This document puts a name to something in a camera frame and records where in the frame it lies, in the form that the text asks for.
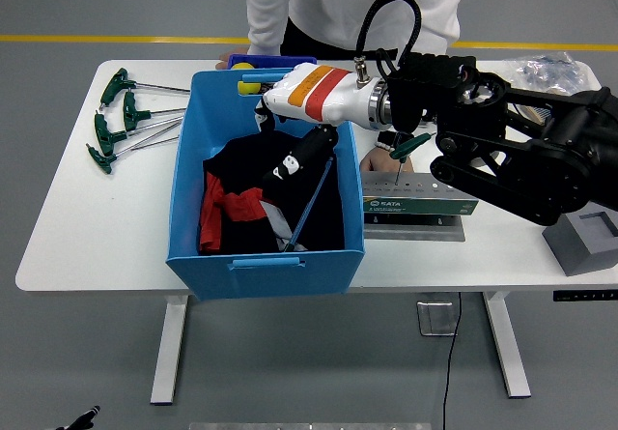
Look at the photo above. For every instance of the black white robot left hand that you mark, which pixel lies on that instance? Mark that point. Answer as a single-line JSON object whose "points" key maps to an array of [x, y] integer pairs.
{"points": [[84, 419]]}

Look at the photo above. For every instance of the person's left hand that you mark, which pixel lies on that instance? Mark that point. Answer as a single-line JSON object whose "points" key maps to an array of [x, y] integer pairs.
{"points": [[379, 162]]}

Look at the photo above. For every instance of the person's right hand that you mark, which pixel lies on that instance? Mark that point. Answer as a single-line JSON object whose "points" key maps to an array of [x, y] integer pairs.
{"points": [[224, 61]]}

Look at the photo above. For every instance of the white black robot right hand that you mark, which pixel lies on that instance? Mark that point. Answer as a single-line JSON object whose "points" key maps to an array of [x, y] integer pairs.
{"points": [[323, 96]]}

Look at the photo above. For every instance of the grey metal hex key rack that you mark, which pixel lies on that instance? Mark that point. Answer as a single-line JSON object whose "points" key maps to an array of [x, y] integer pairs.
{"points": [[415, 205]]}

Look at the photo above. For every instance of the person's left forearm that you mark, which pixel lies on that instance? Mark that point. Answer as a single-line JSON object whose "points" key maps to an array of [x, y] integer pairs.
{"points": [[444, 34]]}

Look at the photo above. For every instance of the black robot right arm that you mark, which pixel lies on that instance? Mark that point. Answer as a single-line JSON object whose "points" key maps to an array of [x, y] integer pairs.
{"points": [[507, 150]]}

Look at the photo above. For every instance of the person's right forearm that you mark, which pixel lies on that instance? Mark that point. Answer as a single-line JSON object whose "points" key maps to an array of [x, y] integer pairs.
{"points": [[265, 29]]}

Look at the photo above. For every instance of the silver floor socket box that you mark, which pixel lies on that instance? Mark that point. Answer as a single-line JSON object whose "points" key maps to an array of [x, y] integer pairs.
{"points": [[434, 319]]}

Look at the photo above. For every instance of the large light blue plastic box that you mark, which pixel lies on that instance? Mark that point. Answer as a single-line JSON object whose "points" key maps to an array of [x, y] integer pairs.
{"points": [[232, 275]]}

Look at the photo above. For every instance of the yellow ball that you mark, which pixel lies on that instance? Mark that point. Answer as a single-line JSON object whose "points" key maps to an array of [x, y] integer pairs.
{"points": [[247, 88]]}

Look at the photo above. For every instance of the small dark blue bin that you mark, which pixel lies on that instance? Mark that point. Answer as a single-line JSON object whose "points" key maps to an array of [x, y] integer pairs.
{"points": [[270, 59]]}

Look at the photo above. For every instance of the person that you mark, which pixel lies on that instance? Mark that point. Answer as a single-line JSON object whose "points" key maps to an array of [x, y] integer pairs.
{"points": [[338, 5]]}

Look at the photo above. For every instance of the white table leg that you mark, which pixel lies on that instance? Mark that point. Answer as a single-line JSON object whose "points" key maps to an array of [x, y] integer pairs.
{"points": [[507, 348], [169, 352]]}

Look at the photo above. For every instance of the black red white clothing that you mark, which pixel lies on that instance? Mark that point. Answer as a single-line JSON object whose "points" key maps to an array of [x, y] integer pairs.
{"points": [[241, 208]]}

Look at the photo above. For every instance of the clear plastic bag of parts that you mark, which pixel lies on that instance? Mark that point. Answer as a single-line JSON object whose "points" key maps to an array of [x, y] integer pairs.
{"points": [[545, 70]]}

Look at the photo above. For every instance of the grey block with square recess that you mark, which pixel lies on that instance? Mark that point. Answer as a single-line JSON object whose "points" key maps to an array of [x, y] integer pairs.
{"points": [[574, 256]]}

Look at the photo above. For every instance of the black table control panel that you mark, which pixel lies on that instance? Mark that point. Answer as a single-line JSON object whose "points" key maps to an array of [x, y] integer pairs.
{"points": [[579, 295]]}

